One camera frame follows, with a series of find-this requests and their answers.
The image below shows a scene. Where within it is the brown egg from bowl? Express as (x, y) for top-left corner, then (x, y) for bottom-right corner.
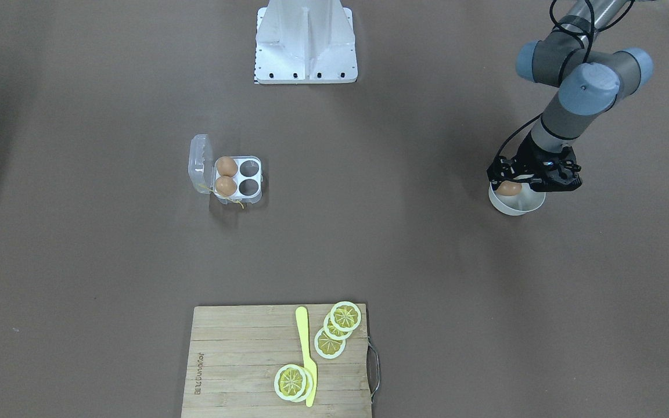
(495, 182), (523, 197)

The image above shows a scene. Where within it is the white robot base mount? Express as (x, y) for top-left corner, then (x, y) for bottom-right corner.
(253, 1), (358, 85)

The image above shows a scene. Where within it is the lemon slice top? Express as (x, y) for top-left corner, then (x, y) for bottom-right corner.
(274, 363), (310, 402)

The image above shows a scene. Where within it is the white bowl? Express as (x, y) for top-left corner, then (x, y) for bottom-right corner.
(488, 182), (547, 216)

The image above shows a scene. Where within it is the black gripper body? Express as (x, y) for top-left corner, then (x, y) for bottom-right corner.
(486, 134), (583, 193)

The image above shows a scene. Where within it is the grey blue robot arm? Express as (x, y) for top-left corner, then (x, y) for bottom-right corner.
(487, 1), (654, 193)

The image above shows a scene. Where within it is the clear plastic egg box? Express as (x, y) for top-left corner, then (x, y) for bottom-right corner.
(188, 134), (264, 207)

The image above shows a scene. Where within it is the brown egg slot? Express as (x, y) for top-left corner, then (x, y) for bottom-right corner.
(215, 156), (239, 178)
(213, 175), (238, 198)

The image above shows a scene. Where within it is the brown egg far slot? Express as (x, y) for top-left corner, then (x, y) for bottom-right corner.
(215, 156), (239, 178)

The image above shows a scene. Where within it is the brown egg near slot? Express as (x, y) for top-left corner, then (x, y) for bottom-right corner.
(213, 175), (238, 198)

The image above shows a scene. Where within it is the lemon slice outer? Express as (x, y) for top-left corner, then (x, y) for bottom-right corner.
(329, 301), (363, 333)

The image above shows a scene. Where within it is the lemon slice middle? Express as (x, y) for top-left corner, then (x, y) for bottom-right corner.
(323, 313), (353, 341)

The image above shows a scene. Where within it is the wooden cutting board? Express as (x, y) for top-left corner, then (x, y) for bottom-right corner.
(181, 302), (380, 417)

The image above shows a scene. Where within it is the yellow plastic knife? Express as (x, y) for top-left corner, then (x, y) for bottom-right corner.
(295, 306), (318, 408)

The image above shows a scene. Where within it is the lemon slice under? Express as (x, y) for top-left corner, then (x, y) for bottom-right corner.
(286, 365), (315, 402)

